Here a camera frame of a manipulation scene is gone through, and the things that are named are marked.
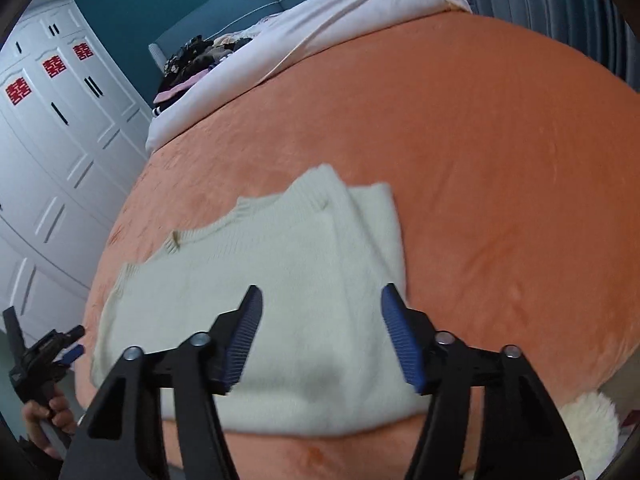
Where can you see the person's left hand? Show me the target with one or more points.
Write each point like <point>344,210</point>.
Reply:
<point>50,417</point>

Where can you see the orange fleece blanket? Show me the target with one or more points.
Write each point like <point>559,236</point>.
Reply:
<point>450,185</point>

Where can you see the white wardrobe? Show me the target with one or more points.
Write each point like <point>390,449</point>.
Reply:
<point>55,160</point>

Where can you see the white fluffy rug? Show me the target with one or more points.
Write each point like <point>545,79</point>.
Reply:
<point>590,435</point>

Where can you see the pile of dark clothes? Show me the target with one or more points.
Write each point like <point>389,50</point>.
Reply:
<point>192,67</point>

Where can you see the grey curtain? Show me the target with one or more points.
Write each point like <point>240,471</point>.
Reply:
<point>550,5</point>

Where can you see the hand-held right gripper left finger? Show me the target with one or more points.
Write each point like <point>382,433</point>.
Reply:
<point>244,336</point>

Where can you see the white knitted sweater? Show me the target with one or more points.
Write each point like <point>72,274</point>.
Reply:
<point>280,310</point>

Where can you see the white duvet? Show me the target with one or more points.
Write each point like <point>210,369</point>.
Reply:
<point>280,45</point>

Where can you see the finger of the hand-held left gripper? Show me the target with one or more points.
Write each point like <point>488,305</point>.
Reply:
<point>71,353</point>
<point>69,333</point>

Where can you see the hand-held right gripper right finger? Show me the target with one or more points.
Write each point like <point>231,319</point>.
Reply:
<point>400,336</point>

